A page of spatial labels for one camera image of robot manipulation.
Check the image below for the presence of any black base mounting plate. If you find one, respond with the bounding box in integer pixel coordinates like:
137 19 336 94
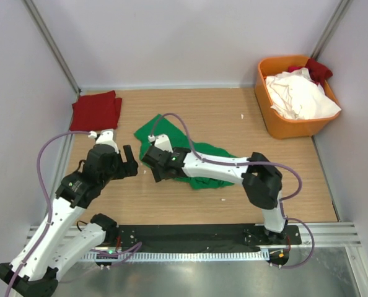
105 223 302 254

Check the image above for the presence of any right aluminium corner post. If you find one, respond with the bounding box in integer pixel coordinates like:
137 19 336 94
310 0 353 60

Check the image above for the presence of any aluminium frame rail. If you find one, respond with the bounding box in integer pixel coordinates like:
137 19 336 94
24 222 362 248

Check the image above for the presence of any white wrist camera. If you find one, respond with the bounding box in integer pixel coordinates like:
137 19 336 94
148 134 173 152
88 129 118 153

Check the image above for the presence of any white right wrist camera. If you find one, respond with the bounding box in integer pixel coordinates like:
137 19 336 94
148 134 173 152

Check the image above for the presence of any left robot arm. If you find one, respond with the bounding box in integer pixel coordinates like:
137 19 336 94
0 144 138 296

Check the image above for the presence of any white slotted cable duct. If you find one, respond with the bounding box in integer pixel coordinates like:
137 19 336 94
79 249 269 263

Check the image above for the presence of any orange plastic bin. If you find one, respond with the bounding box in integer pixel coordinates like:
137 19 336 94
255 54 339 139

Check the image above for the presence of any left aluminium corner post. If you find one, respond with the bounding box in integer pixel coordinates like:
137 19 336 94
22 0 81 95

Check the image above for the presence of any green t-shirt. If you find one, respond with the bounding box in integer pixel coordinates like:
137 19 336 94
134 114 235 190

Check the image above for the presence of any dark red t-shirt in bin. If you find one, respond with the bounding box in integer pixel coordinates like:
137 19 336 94
286 57 333 87

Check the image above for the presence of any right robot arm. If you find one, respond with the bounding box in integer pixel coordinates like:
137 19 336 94
142 145 287 245

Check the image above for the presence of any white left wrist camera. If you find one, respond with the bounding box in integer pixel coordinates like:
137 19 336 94
88 129 118 153

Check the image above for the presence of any folded red t-shirt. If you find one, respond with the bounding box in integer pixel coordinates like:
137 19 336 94
69 90 123 131

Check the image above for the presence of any white crumpled t-shirt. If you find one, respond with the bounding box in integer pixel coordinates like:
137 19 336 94
265 67 341 120

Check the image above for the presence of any aluminium corner post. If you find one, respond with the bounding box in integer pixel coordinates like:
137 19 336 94
310 0 353 60
22 0 81 95

